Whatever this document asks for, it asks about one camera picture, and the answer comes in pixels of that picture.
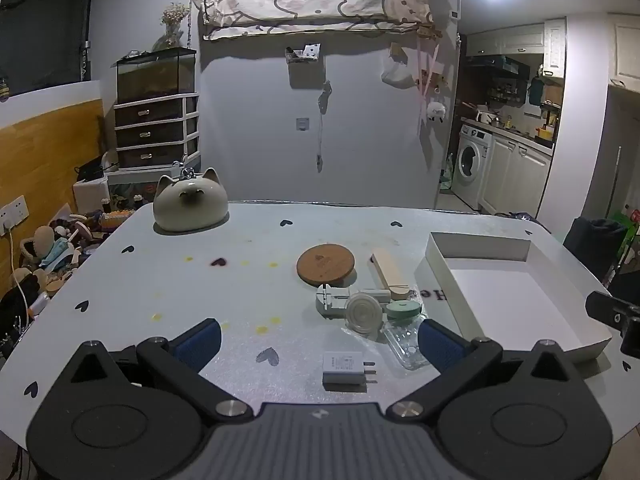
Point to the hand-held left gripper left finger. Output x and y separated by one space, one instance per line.
196 345

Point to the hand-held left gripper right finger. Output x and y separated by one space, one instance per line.
440 347

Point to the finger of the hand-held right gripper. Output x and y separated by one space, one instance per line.
607 307

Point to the white shallow box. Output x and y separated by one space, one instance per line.
505 300

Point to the long wooden block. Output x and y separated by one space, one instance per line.
387 267

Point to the round cork coaster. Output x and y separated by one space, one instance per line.
325 265

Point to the green lidded clear jar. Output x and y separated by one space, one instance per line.
405 347

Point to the green round tin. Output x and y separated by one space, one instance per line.
402 310

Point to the dark cloth chair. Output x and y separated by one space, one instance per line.
595 245

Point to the white round disc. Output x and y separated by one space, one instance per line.
365 312

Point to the white charger plug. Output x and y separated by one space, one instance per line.
342 367

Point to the grey watch repair tool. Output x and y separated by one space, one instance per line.
330 302

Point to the cat-shaped ceramic jar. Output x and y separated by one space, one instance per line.
187 205

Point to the white kitchen base cabinet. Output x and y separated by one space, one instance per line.
515 175

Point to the pile of plush toys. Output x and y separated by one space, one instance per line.
50 255

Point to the washing machine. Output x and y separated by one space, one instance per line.
470 162

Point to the white drawer cabinet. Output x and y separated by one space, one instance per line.
150 132

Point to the white power outlet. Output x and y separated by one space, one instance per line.
12 214

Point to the teal hanging bag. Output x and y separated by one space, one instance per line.
535 91

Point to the white plush toy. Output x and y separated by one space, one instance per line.
436 111

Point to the glass tank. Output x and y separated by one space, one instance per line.
155 75

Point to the white plastic bag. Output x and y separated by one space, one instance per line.
397 72

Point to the pink hanging ribbons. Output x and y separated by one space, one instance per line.
425 65

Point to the vase with dried flowers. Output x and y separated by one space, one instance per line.
172 30

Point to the wall socket plate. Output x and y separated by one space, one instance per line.
303 124

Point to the white kitchen wall cabinets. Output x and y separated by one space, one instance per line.
515 40

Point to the wall-mounted hook holder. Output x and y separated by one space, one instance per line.
301 52

